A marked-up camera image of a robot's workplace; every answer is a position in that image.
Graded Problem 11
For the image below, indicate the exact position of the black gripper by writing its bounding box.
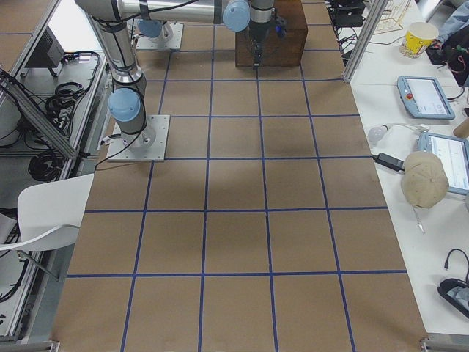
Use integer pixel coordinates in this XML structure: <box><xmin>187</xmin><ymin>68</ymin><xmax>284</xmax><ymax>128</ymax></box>
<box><xmin>248</xmin><ymin>12</ymin><xmax>287</xmax><ymax>70</ymax></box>

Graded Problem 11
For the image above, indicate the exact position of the yellow popcorn paper cup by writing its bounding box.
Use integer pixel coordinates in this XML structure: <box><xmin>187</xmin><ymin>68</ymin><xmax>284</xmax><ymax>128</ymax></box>
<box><xmin>399</xmin><ymin>22</ymin><xmax>439</xmax><ymax>59</ymax></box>

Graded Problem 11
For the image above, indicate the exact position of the dark wooden drawer cabinet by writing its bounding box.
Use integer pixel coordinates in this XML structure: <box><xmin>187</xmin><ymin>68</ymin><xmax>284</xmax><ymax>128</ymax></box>
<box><xmin>235</xmin><ymin>1</ymin><xmax>308</xmax><ymax>68</ymax></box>

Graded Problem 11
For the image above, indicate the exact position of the aluminium frame post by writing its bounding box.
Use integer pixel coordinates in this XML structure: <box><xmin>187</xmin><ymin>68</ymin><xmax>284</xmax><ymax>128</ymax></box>
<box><xmin>342</xmin><ymin>0</ymin><xmax>387</xmax><ymax>83</ymax></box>

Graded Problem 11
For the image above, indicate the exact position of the teach pendant tablet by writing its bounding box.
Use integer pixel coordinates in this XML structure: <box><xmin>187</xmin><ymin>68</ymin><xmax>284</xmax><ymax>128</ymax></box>
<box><xmin>396</xmin><ymin>76</ymin><xmax>456</xmax><ymax>121</ymax></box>
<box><xmin>418</xmin><ymin>132</ymin><xmax>468</xmax><ymax>195</ymax></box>

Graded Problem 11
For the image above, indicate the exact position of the white light bulb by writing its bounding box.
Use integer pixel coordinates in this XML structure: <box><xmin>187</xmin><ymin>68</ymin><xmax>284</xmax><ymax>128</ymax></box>
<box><xmin>367</xmin><ymin>125</ymin><xmax>388</xmax><ymax>144</ymax></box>

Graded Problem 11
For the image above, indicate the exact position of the gold wire rack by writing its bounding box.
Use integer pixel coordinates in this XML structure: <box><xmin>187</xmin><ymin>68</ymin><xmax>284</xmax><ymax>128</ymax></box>
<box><xmin>374</xmin><ymin>0</ymin><xmax>411</xmax><ymax>34</ymax></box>

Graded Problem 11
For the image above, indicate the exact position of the beige baseball cap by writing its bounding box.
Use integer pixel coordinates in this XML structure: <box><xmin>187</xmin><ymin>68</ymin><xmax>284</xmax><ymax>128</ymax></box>
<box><xmin>401</xmin><ymin>151</ymin><xmax>449</xmax><ymax>209</ymax></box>

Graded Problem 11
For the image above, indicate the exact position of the teach pendant tablet lower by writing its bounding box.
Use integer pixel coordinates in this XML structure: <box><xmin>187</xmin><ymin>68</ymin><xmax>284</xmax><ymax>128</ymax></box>
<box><xmin>418</xmin><ymin>132</ymin><xmax>468</xmax><ymax>195</ymax></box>

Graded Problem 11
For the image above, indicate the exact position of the cardboard tube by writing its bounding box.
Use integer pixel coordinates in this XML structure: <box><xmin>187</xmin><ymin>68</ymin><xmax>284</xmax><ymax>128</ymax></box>
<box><xmin>453</xmin><ymin>120</ymin><xmax>469</xmax><ymax>139</ymax></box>

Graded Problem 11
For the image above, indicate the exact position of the teach pendant tablet upper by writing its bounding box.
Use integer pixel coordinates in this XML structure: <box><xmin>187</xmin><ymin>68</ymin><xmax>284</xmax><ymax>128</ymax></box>
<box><xmin>396</xmin><ymin>76</ymin><xmax>456</xmax><ymax>121</ymax></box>

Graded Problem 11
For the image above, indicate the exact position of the white plastic chair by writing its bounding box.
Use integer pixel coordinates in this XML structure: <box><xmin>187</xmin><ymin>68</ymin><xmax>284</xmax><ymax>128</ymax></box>
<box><xmin>1</xmin><ymin>174</ymin><xmax>94</xmax><ymax>252</ymax></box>

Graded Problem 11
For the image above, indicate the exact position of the black power adapter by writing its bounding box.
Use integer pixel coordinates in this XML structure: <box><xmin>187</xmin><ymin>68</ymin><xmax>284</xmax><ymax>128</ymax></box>
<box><xmin>372</xmin><ymin>153</ymin><xmax>405</xmax><ymax>172</ymax></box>

